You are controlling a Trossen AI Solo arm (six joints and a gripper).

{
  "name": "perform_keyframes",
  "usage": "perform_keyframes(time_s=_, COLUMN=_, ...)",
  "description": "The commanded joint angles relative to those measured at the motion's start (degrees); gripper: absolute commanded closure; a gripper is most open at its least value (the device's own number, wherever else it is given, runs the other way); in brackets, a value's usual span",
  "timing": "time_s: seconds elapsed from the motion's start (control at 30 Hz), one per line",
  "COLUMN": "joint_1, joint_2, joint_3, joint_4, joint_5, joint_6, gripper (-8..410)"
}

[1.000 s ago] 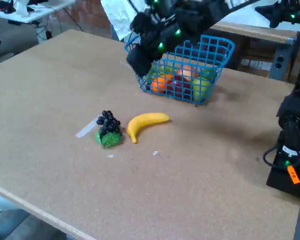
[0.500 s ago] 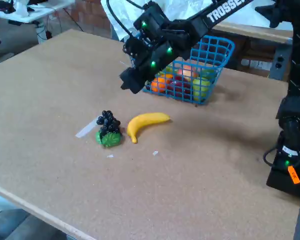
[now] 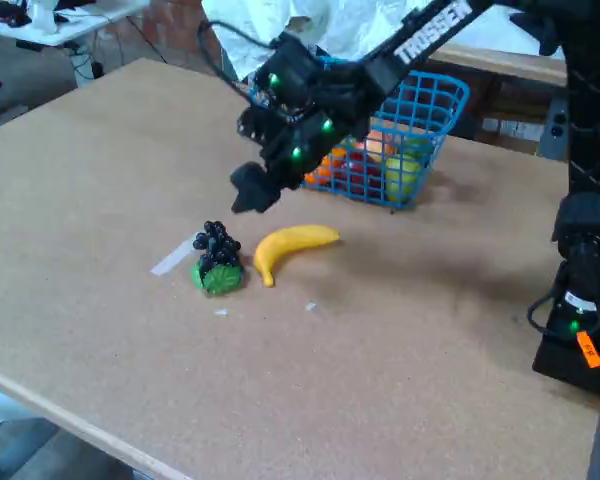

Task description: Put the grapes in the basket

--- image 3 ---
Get looped black camera cable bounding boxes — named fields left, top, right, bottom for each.
left=196, top=19, right=281, bottom=99

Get white folding table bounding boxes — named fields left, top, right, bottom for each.
left=0, top=0, right=151, bottom=89

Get orange red toy peach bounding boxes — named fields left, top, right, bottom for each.
left=359, top=130, right=396, bottom=164

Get red toy pomegranate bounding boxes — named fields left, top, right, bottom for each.
left=332, top=149, right=384, bottom=199

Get white packaging pile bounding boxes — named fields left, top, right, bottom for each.
left=27, top=0, right=61, bottom=35

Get wooden workbench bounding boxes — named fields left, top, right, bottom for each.
left=427, top=42, right=571, bottom=161

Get black toy grapes with leaf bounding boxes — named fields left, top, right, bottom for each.
left=190, top=219, right=246, bottom=296

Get black adapter with cables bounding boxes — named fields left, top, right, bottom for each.
left=69, top=47, right=106, bottom=81

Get black base cable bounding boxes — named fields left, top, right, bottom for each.
left=527, top=284, right=564, bottom=336

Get yellow green toy apple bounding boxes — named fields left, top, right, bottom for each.
left=383, top=153, right=422, bottom=204

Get flat white sheet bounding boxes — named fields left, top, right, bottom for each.
left=429, top=9, right=566, bottom=61

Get long white tape strip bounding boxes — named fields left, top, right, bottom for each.
left=150, top=238, right=197, bottom=277

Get yellow toy banana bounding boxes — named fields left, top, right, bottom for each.
left=252, top=224, right=342, bottom=288

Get grey outlet strip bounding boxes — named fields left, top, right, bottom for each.
left=547, top=97, right=570, bottom=161

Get dark green round fruit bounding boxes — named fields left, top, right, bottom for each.
left=402, top=137, right=434, bottom=160

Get black electronics pile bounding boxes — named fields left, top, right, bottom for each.
left=0, top=0, right=34, bottom=29

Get toy orange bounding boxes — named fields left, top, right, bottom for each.
left=304, top=147, right=349, bottom=187

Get blue wire basket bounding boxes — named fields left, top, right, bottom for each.
left=299, top=55, right=472, bottom=211

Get brown labelled cardboard box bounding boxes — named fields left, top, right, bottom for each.
left=479, top=115, right=546, bottom=154

